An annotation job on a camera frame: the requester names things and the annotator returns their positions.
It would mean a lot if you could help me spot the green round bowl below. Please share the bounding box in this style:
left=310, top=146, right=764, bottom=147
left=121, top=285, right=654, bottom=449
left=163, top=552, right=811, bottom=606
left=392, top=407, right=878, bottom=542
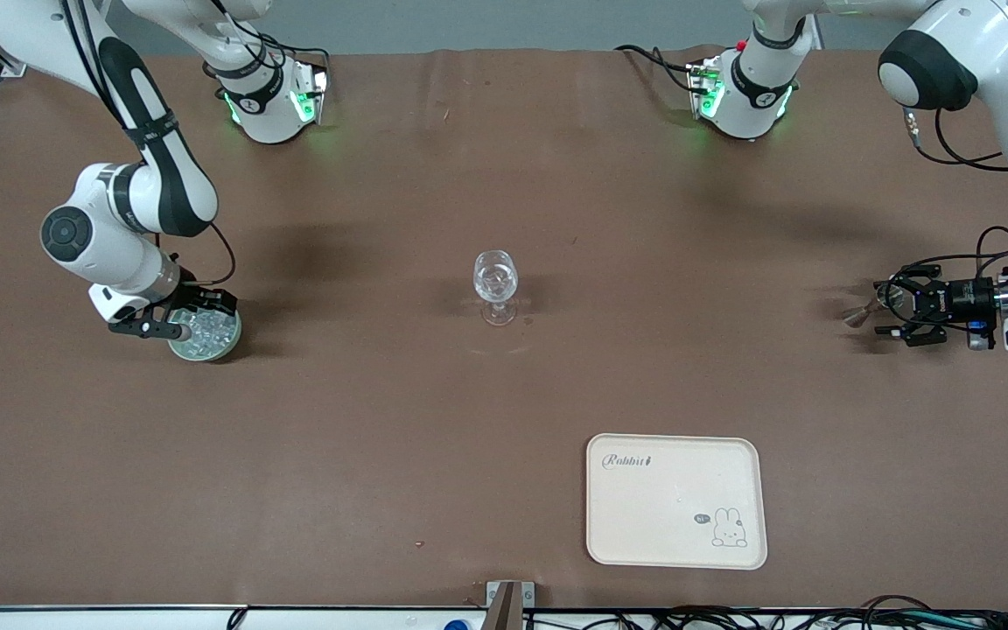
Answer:
left=166, top=304, right=243, bottom=362

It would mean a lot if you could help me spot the black left base cable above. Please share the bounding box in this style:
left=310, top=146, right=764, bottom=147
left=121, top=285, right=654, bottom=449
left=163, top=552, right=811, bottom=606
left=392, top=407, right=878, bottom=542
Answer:
left=614, top=44, right=699, bottom=93

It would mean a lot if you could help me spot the black right base cable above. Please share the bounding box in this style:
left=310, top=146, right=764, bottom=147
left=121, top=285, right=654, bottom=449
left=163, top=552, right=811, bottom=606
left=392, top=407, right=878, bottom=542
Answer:
left=250, top=33, right=332, bottom=71

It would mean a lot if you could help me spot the clear ice cube pile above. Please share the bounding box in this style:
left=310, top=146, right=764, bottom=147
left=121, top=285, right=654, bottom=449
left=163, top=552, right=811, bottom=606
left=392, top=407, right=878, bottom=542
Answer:
left=176, top=311, right=235, bottom=355

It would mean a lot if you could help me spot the black cable bundle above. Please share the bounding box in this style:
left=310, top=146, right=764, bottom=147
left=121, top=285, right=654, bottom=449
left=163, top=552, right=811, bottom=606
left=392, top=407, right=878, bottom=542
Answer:
left=521, top=595, right=1008, bottom=630

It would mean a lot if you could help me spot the brown table cover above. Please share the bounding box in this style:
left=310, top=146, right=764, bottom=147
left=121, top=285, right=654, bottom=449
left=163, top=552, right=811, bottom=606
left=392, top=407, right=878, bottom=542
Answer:
left=0, top=45, right=1008, bottom=611

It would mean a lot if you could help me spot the silver metal jigger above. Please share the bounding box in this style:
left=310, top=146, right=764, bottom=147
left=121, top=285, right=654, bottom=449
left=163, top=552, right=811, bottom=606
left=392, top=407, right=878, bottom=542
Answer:
left=843, top=293, right=900, bottom=330

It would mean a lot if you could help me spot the grey metal bracket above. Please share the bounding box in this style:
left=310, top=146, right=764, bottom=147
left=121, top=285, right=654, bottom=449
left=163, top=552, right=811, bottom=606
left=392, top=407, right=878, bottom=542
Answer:
left=486, top=580, right=536, bottom=609

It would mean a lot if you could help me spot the black base cable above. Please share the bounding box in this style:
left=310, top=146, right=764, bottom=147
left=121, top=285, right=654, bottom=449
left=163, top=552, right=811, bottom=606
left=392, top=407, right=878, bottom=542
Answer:
left=614, top=44, right=699, bottom=93
left=250, top=33, right=332, bottom=71

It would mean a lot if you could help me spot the beige rabbit print tray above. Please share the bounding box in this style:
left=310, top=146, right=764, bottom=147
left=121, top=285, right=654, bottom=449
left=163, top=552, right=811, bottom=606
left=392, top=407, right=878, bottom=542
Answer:
left=585, top=433, right=768, bottom=571

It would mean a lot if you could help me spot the clear wine glass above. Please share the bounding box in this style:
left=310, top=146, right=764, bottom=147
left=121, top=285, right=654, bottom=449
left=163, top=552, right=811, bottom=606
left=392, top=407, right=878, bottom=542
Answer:
left=472, top=249, right=520, bottom=327

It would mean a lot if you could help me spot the brown wooden post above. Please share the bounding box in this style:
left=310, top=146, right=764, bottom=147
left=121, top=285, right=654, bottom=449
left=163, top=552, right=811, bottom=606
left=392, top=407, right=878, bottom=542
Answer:
left=488, top=582, right=524, bottom=630

